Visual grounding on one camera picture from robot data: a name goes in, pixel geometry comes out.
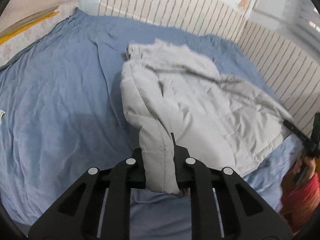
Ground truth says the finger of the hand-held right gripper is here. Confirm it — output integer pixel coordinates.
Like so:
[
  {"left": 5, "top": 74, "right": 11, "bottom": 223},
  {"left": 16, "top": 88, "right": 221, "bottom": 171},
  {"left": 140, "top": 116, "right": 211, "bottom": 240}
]
[{"left": 282, "top": 119, "right": 316, "bottom": 153}]

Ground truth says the striped wall padding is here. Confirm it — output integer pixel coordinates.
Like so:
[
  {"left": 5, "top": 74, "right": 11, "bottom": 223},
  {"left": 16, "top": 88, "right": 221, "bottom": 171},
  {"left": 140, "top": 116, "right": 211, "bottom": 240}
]
[{"left": 98, "top": 0, "right": 320, "bottom": 130}]

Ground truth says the person's red-sleeved right forearm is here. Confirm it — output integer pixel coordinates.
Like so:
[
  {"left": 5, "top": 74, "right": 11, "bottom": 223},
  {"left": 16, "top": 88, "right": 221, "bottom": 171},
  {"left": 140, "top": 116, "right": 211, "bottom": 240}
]
[{"left": 279, "top": 171, "right": 320, "bottom": 233}]

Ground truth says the yellow strip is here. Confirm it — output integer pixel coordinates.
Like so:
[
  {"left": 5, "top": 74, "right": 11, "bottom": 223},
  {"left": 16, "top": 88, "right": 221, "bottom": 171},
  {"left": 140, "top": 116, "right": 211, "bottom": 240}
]
[{"left": 0, "top": 9, "right": 60, "bottom": 46}]

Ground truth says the grey padded jacket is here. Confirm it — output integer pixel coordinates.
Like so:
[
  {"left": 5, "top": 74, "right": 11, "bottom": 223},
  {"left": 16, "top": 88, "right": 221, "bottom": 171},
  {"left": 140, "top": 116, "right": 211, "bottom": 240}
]
[{"left": 120, "top": 39, "right": 295, "bottom": 195}]

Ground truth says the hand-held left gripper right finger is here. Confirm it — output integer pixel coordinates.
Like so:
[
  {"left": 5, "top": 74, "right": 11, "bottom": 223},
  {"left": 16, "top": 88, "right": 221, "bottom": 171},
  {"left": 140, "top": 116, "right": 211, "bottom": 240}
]
[{"left": 170, "top": 132, "right": 293, "bottom": 240}]

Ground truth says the blue bed sheet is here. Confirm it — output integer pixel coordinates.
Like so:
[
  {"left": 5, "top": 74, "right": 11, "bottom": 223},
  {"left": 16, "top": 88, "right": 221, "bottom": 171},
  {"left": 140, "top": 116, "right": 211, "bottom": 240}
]
[{"left": 0, "top": 7, "right": 312, "bottom": 233}]

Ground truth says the floral patterned mattress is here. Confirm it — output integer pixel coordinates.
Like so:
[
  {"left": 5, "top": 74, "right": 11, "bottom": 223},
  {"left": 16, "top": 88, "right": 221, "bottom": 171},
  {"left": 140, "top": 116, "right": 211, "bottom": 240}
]
[{"left": 0, "top": 1, "right": 78, "bottom": 68}]

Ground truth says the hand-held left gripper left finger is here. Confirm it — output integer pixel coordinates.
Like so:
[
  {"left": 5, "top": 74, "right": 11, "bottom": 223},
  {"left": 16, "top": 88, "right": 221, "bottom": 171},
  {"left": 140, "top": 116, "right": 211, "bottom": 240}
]
[{"left": 29, "top": 148, "right": 147, "bottom": 240}]

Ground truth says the person's right hand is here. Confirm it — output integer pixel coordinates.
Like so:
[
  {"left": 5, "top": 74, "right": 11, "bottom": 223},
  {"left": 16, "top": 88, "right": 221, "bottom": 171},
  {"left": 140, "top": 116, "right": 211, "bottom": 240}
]
[{"left": 295, "top": 152, "right": 318, "bottom": 182}]

